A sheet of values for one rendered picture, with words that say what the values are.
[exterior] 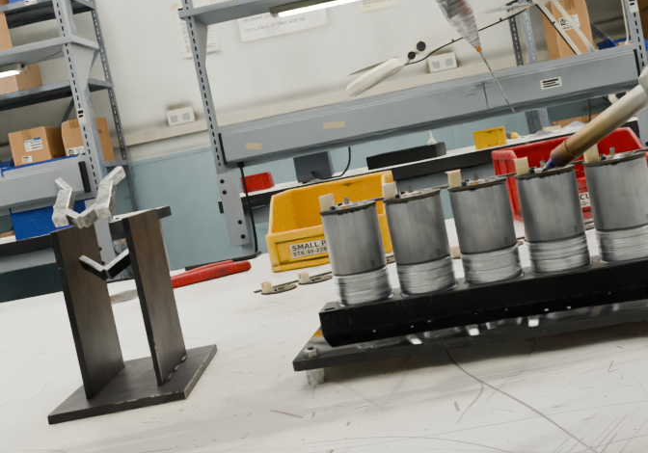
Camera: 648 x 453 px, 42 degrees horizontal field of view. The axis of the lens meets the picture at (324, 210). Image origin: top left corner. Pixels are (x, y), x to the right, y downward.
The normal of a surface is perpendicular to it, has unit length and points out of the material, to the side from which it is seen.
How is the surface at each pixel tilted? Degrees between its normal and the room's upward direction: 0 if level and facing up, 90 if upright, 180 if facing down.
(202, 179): 90
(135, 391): 0
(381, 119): 90
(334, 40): 90
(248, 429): 0
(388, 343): 0
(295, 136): 90
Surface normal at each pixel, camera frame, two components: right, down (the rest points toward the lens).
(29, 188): -0.08, 0.08
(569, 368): -0.19, -0.98
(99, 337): 0.98, -0.19
